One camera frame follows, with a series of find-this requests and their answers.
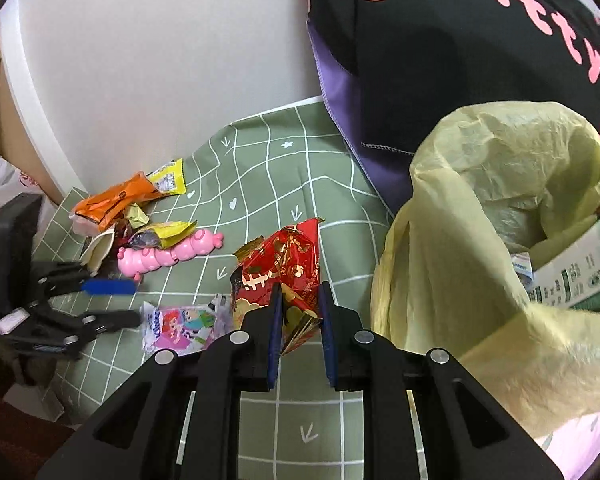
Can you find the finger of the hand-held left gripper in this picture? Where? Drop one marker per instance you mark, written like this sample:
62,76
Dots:
107,287
112,319

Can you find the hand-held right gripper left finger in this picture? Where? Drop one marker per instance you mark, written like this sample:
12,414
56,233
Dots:
275,332

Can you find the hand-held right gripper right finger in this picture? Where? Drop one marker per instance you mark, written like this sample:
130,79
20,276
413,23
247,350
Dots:
327,335

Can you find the red gold foil packet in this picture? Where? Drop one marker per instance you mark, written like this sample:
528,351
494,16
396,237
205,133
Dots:
280,265

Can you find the orange wrapper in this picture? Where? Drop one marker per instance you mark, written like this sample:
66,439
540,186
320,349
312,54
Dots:
110,202

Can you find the yellow plastic bag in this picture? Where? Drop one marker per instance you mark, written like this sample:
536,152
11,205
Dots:
455,260

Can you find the person's left forearm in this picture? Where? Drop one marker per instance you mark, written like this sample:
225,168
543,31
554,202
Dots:
5,366

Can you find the pink caterpillar toy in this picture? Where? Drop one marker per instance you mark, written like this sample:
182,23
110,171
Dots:
155,260

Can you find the pink cartoon packet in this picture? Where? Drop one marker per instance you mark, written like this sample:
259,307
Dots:
180,327

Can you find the small gold wrapper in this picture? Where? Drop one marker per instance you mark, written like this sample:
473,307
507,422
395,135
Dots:
137,215

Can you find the yellow and dark wrapper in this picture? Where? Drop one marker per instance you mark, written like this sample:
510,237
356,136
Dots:
167,232

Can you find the white plastic bag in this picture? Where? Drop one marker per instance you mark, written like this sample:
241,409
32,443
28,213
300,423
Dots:
2,180

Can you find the small yellow packet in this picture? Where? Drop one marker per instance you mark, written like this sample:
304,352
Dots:
170,177

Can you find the red-brown cloth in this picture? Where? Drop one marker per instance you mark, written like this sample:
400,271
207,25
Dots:
20,430

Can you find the cardboard box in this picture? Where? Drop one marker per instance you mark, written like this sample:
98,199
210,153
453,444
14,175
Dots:
5,115

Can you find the green grid blanket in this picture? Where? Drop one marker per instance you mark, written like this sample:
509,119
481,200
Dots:
280,170

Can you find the blue white packet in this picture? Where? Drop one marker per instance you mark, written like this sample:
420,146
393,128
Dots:
523,267

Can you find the white green carton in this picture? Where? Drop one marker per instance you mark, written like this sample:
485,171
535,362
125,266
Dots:
580,270

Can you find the pink printed cloth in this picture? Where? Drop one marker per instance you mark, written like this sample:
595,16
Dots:
585,440

